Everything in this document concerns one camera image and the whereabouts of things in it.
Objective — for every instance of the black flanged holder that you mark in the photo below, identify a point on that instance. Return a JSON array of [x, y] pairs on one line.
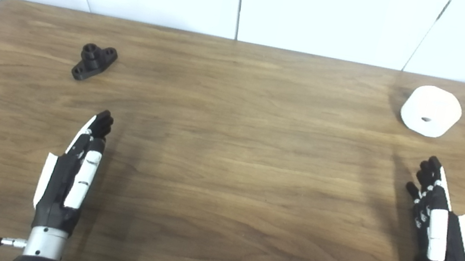
[[94, 60]]

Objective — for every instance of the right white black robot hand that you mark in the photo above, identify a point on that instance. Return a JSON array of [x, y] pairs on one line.
[[447, 254]]

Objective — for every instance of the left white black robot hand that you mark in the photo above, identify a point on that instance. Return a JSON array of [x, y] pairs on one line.
[[62, 186]]

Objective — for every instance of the round white piece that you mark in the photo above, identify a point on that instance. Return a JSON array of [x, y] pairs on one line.
[[433, 106]]

